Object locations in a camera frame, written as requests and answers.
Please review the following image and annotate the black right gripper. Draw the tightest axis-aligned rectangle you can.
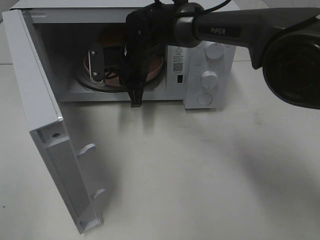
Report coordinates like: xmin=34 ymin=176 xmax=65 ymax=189
xmin=102 ymin=4 xmax=181 ymax=83

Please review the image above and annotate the white warning label sticker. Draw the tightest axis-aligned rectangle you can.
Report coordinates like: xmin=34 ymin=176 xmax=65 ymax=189
xmin=172 ymin=46 xmax=185 ymax=74

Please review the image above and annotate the white timer knob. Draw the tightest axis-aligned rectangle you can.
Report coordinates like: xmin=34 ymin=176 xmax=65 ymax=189
xmin=200 ymin=70 xmax=219 ymax=89

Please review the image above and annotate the upper white power knob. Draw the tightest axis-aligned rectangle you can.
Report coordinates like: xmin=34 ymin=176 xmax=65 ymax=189
xmin=204 ymin=41 xmax=225 ymax=60

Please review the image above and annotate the toy burger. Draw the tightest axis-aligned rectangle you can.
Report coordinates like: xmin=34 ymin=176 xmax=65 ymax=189
xmin=97 ymin=24 xmax=127 ymax=47

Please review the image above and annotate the white microwave oven body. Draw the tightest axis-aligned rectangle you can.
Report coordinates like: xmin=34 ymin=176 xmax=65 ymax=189
xmin=2 ymin=0 xmax=236 ymax=113

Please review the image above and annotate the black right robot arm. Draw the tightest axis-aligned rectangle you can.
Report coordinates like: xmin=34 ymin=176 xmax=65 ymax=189
xmin=118 ymin=0 xmax=320 ymax=109

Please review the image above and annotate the pink round plate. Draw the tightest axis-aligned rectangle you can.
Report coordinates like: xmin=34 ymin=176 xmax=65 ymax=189
xmin=83 ymin=56 xmax=164 ymax=87

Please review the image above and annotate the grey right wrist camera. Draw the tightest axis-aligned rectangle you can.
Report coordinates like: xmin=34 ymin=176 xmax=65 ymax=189
xmin=88 ymin=43 xmax=105 ymax=84

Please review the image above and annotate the glass microwave turntable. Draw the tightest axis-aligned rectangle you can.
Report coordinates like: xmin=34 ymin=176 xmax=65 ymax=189
xmin=74 ymin=66 xmax=165 ymax=93

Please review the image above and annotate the round white door button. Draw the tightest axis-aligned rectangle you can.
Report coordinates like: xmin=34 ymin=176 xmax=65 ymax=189
xmin=197 ymin=93 xmax=213 ymax=106

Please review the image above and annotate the white microwave door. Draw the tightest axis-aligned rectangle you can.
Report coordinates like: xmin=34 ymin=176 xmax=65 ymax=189
xmin=2 ymin=9 xmax=106 ymax=234

